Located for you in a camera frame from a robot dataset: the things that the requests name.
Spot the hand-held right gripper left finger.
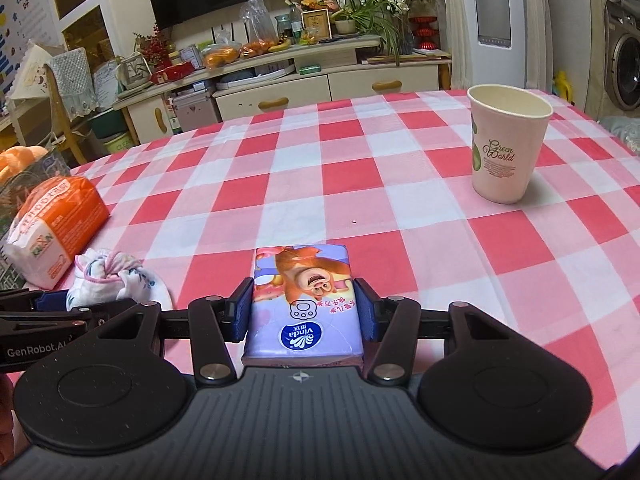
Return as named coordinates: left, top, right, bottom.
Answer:
left=95, top=276, right=257, bottom=386

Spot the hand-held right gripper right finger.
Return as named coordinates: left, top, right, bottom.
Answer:
left=352, top=276, right=513, bottom=386

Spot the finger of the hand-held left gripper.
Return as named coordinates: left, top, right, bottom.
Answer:
left=0, top=300, right=137, bottom=335
left=0, top=287, right=69, bottom=312

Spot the purple tissue packet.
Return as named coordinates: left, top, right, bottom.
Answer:
left=241, top=244, right=365, bottom=367

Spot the white floral cloth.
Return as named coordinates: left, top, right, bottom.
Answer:
left=66, top=248, right=174, bottom=313

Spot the orange plush toy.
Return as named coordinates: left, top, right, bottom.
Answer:
left=0, top=146, right=49, bottom=182

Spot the orange plastic packet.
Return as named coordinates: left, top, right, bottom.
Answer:
left=4, top=176, right=111, bottom=290

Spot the red white checkered tablecloth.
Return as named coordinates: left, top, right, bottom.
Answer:
left=0, top=89, right=640, bottom=471

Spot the yellow green bucket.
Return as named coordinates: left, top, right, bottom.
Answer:
left=102, top=132, right=136, bottom=156

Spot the wooden chair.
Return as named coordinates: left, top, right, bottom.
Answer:
left=10, top=62, right=88, bottom=166

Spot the green storage bin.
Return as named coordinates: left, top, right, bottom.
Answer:
left=90, top=110, right=126, bottom=140

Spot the printed paper cup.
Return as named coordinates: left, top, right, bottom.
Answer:
left=466, top=85, right=554, bottom=205

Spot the pink storage box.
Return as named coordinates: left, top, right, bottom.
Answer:
left=172, top=92, right=221, bottom=131

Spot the white crochet lace cover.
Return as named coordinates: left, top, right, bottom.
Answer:
left=44, top=47, right=99, bottom=116

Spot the cream television cabinet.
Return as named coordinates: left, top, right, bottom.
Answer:
left=112, top=35, right=453, bottom=143

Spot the beige embroidered cloth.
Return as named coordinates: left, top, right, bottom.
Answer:
left=10, top=44, right=66, bottom=101

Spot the glass tank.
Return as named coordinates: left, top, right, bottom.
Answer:
left=117, top=52, right=152, bottom=91

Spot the red tin box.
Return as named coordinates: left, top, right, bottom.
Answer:
left=150, top=61, right=195, bottom=85

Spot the bag of oranges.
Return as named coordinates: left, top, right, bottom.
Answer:
left=202, top=44, right=241, bottom=70

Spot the white standing air conditioner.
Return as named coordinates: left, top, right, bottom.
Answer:
left=440, top=0, right=553, bottom=93

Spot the red berry branch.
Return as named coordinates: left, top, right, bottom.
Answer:
left=134, top=24, right=173, bottom=63

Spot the green potted plant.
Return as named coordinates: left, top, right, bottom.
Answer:
left=332, top=0, right=406, bottom=66

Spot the clear plastic bag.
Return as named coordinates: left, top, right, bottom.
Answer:
left=239, top=0, right=280, bottom=46

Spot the yellow plastic toy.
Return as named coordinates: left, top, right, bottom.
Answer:
left=552, top=71, right=574, bottom=102

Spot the grey patterned cushion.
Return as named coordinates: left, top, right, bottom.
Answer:
left=597, top=116, right=640, bottom=153

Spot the white covered cabinet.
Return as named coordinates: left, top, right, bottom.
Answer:
left=545, top=0, right=608, bottom=111

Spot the silver washing machine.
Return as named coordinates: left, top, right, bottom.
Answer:
left=602, top=7, right=640, bottom=116

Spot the wall poster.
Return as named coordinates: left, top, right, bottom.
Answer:
left=0, top=0, right=61, bottom=96

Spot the red pedestal stand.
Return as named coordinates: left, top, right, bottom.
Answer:
left=409, top=15, right=440, bottom=55

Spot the wooden picture frame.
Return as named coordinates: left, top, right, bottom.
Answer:
left=301, top=8, right=332, bottom=42

